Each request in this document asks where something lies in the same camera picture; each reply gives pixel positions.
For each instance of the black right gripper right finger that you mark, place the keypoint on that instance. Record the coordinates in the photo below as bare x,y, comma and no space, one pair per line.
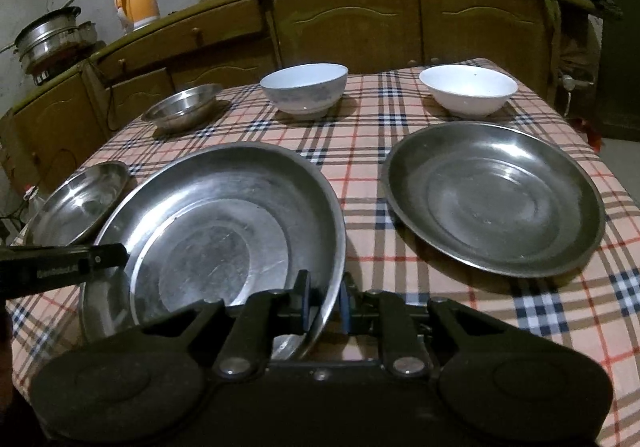
385,317

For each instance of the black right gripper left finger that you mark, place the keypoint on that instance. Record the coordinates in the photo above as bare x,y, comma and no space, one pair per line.
266,315

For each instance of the medium steel plate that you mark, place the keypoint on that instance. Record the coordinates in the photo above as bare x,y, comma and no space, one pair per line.
79,207

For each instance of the large steel basin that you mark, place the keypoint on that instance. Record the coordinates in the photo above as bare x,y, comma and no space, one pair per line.
220,225

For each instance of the small steel bowl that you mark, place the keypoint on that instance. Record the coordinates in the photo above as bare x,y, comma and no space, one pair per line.
184,109

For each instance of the large flat steel plate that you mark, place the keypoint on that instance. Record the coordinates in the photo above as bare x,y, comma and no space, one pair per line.
495,198

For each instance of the plaid tablecloth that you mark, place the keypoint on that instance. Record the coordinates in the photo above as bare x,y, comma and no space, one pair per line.
595,310

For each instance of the steel steamer pot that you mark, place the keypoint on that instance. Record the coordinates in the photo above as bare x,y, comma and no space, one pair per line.
51,44

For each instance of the bluish white ceramic bowl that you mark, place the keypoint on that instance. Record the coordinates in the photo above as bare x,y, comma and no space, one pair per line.
307,90

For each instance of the orange electric kettle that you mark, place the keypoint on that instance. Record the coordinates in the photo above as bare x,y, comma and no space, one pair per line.
136,14

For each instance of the brown wooden cabinet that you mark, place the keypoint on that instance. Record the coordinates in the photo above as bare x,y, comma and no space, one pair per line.
55,129

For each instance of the dark door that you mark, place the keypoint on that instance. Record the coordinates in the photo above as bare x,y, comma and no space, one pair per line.
618,80

